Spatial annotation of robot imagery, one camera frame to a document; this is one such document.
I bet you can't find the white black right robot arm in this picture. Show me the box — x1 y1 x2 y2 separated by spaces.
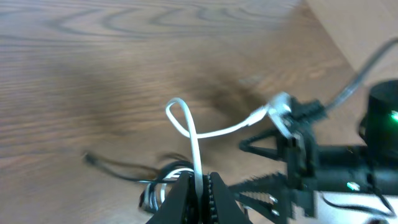
229 80 397 223

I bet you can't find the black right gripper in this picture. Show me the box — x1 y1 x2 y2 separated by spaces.
228 98 370 224

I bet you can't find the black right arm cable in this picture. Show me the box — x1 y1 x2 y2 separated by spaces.
325 37 398 111

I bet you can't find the black usb cable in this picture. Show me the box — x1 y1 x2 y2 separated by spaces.
83 151 195 215

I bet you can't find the white usb cable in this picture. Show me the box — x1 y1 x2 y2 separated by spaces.
141 98 271 212

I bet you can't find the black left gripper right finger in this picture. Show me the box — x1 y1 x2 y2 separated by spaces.
201 172 252 224

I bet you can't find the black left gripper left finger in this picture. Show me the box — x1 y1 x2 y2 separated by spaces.
146 172 199 224

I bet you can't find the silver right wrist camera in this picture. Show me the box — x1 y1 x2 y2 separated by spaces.
267 92 292 139

